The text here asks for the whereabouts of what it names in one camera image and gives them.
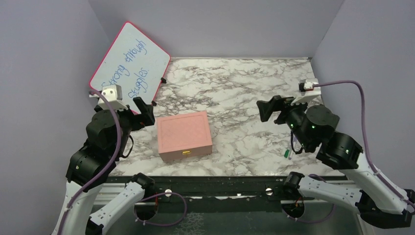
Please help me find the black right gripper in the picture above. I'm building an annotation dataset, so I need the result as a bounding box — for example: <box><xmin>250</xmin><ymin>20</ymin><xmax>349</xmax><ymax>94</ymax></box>
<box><xmin>256</xmin><ymin>94</ymin><xmax>313</xmax><ymax>150</ymax></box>

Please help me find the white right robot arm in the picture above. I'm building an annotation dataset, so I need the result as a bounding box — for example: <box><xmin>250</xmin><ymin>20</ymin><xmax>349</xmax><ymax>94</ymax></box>
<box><xmin>256</xmin><ymin>95</ymin><xmax>415</xmax><ymax>229</ymax></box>

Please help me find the green marker pen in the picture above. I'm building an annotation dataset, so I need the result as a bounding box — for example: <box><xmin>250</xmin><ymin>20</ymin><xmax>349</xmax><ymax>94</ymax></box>
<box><xmin>284</xmin><ymin>148</ymin><xmax>292</xmax><ymax>160</ymax></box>

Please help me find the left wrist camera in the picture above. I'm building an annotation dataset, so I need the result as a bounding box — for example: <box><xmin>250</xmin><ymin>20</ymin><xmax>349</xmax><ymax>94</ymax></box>
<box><xmin>97</xmin><ymin>85</ymin><xmax>128</xmax><ymax>111</ymax></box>

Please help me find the pink framed whiteboard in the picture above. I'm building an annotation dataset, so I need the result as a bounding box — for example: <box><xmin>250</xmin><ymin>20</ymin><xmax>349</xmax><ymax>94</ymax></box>
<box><xmin>89</xmin><ymin>22</ymin><xmax>171</xmax><ymax>114</ymax></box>

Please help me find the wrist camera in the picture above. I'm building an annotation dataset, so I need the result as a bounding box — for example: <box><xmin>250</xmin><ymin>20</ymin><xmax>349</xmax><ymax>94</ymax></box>
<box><xmin>291</xmin><ymin>78</ymin><xmax>322</xmax><ymax>106</ymax></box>
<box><xmin>97</xmin><ymin>85</ymin><xmax>128</xmax><ymax>111</ymax></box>

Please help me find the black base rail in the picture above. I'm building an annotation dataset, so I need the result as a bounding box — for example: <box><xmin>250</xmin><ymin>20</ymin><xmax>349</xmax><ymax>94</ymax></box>
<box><xmin>133</xmin><ymin>176</ymin><xmax>296</xmax><ymax>213</ymax></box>

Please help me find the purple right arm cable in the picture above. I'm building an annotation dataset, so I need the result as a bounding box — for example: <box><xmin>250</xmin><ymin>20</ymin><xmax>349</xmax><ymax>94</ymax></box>
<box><xmin>280</xmin><ymin>80</ymin><xmax>415</xmax><ymax>225</ymax></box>

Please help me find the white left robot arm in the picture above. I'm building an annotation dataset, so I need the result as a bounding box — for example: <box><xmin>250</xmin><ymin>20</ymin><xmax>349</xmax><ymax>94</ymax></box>
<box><xmin>53</xmin><ymin>97</ymin><xmax>155</xmax><ymax>235</ymax></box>

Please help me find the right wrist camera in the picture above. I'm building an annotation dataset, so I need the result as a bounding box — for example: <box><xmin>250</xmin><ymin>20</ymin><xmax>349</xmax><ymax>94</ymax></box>
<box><xmin>291</xmin><ymin>78</ymin><xmax>322</xmax><ymax>106</ymax></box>

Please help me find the pink jewelry box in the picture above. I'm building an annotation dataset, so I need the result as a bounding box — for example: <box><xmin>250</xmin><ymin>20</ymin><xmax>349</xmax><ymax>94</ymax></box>
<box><xmin>156</xmin><ymin>111</ymin><xmax>213</xmax><ymax>162</ymax></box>

